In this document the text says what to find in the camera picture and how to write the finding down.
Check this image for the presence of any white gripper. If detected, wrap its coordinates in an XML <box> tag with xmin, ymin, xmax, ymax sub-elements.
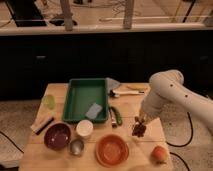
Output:
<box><xmin>139</xmin><ymin>99</ymin><xmax>161</xmax><ymax>124</ymax></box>

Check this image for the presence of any dark grape bunch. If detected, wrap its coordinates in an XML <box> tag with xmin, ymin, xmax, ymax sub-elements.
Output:
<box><xmin>132</xmin><ymin>117</ymin><xmax>146</xmax><ymax>137</ymax></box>

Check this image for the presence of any red bowl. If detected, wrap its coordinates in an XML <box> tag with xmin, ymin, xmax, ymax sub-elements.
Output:
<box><xmin>95</xmin><ymin>134</ymin><xmax>129</xmax><ymax>167</ymax></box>

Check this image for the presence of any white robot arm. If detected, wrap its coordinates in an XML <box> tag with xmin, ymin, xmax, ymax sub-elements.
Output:
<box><xmin>139</xmin><ymin>70</ymin><xmax>213</xmax><ymax>130</ymax></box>

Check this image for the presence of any purple bowl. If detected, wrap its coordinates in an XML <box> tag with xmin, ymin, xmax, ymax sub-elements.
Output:
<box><xmin>44</xmin><ymin>123</ymin><xmax>71</xmax><ymax>150</ymax></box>

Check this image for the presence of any grey cloth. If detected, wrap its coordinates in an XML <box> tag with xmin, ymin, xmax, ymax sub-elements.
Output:
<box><xmin>106</xmin><ymin>77</ymin><xmax>121</xmax><ymax>91</ymax></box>

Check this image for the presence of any red apple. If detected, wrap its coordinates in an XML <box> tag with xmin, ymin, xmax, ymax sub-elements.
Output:
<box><xmin>151</xmin><ymin>146</ymin><xmax>168</xmax><ymax>163</ymax></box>

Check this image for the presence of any grey sponge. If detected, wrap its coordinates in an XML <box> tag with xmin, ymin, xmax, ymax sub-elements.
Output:
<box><xmin>85</xmin><ymin>103</ymin><xmax>102</xmax><ymax>119</ymax></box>

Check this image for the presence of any green plastic tray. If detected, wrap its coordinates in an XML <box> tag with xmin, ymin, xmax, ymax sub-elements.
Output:
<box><xmin>62</xmin><ymin>78</ymin><xmax>108</xmax><ymax>123</ymax></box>

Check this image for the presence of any white cup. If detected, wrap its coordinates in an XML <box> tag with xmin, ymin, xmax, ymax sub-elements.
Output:
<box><xmin>76</xmin><ymin>120</ymin><xmax>93</xmax><ymax>138</ymax></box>

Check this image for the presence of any small metal cup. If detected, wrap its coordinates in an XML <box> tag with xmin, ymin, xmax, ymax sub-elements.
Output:
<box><xmin>69</xmin><ymin>139</ymin><xmax>84</xmax><ymax>156</ymax></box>

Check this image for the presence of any black and white brush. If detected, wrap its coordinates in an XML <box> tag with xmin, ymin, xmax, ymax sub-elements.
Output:
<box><xmin>30</xmin><ymin>116</ymin><xmax>54</xmax><ymax>135</ymax></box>

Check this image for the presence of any white handled spatula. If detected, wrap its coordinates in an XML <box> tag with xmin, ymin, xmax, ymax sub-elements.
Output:
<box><xmin>109</xmin><ymin>90</ymin><xmax>145</xmax><ymax>98</ymax></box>

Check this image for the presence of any black cable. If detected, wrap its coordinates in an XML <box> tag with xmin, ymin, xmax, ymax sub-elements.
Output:
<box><xmin>165</xmin><ymin>111</ymin><xmax>195</xmax><ymax>148</ymax></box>

